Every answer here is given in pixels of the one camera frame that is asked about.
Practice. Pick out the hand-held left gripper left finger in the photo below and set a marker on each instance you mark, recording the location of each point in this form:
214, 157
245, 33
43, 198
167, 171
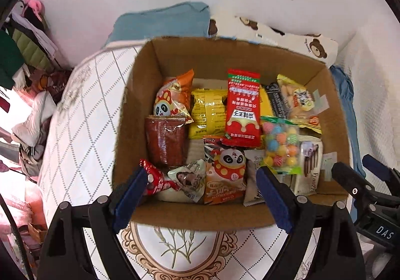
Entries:
129, 195

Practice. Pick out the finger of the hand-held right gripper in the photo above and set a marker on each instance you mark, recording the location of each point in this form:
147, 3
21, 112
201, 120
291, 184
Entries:
378, 165
350, 176

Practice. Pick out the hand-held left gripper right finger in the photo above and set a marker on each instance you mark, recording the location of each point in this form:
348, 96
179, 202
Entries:
275, 201

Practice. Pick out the small red snack packet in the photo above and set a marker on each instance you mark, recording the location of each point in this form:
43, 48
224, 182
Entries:
159, 183

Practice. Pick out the pale grey snack packet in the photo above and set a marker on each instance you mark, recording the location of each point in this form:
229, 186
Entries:
251, 173

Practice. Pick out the white chocolate stick biscuit packet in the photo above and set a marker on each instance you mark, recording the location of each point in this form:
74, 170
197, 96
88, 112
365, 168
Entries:
309, 161

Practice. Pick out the clear bag of colourful candies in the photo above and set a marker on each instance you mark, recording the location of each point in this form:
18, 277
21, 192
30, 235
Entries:
279, 145

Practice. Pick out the large orange panda snack packet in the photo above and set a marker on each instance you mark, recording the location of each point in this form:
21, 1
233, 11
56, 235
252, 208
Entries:
225, 173

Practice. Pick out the white portrait snack packet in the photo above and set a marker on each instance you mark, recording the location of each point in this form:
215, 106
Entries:
187, 180

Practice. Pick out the brown foil snack packet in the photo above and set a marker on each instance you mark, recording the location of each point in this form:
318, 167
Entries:
165, 142

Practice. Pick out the cardboard box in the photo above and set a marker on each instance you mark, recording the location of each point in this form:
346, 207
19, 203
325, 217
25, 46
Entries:
203, 214

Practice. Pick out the tall red snack packet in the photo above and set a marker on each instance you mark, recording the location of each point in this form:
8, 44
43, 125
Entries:
242, 104

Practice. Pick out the white waffle blanket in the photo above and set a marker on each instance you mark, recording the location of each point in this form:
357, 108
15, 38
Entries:
375, 95

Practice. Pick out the blue bedsheet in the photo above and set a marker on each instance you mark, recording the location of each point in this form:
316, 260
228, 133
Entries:
343, 95

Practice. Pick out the yellow packet with orange label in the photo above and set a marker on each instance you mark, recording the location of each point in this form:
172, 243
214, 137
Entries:
297, 98

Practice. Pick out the long yellow snack packet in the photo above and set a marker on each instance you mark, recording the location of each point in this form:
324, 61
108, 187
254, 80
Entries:
265, 104

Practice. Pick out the black striped snack packet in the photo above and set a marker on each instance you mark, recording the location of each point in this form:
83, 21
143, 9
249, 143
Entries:
276, 101

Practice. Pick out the small orange panda snack packet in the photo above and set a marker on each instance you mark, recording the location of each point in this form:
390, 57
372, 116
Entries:
175, 92

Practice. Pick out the plain yellow snack packet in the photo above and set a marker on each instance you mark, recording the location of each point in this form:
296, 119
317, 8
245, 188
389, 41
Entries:
207, 111

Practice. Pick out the white clothes pile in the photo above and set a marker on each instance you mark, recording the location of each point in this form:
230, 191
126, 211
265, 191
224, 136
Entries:
34, 117

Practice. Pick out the brown patterned cloth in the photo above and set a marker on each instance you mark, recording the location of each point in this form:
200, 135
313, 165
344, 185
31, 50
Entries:
51, 84

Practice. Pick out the bear print pillow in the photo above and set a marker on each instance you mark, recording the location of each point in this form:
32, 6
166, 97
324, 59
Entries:
281, 37

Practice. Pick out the pile of clothes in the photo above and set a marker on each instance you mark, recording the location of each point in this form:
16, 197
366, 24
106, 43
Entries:
53, 51

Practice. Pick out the blue towel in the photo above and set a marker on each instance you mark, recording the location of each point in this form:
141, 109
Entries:
162, 23

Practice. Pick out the olive puffer vest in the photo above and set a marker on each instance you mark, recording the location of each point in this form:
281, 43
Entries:
31, 48

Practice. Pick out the dark green garment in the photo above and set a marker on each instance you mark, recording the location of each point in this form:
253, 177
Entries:
11, 58

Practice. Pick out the pink plush toy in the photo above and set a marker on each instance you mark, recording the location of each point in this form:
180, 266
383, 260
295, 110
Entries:
31, 4

